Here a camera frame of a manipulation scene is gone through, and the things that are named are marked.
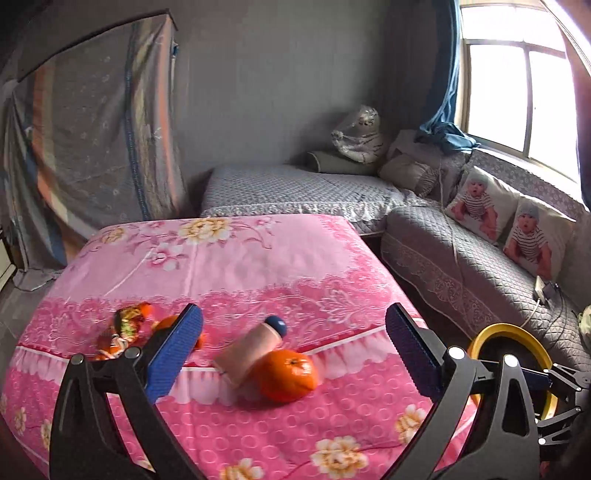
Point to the blue curtain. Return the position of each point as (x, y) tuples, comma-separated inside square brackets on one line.
[(448, 69)]

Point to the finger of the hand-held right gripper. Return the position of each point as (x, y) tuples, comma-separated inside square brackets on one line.
[(565, 431), (540, 381)]

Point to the striped grey cloth cover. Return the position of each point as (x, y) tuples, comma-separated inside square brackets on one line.
[(92, 138)]

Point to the orange mandarin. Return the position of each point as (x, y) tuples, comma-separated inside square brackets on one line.
[(165, 323), (286, 376)]

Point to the orange gold snack wrapper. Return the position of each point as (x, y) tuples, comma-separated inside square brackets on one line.
[(129, 323)]

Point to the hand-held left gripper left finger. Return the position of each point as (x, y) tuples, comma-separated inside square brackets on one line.
[(175, 355)]

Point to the grey quilted sofa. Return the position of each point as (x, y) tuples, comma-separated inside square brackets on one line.
[(461, 258)]

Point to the grey ruffled cushion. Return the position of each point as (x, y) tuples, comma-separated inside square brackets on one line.
[(406, 173)]

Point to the window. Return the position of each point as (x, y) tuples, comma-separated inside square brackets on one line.
[(498, 92)]

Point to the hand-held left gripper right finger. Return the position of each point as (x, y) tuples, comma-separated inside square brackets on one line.
[(413, 357)]

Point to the black bin with yellow rim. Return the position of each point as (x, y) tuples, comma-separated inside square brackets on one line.
[(503, 348)]

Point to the pink curtain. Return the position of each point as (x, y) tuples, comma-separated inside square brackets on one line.
[(582, 138)]

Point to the baby print pillow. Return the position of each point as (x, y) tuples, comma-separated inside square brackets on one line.
[(475, 203), (531, 235)]

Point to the pink tube with blue cap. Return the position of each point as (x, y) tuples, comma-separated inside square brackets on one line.
[(249, 350)]

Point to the pink floral blanket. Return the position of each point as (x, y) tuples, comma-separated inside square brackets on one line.
[(277, 277)]

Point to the white charger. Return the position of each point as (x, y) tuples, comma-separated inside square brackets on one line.
[(545, 288)]

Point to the grey bolster pillow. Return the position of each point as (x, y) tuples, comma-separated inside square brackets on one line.
[(337, 161)]

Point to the plush tiger in plastic bag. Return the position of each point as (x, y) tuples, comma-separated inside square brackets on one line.
[(358, 134)]

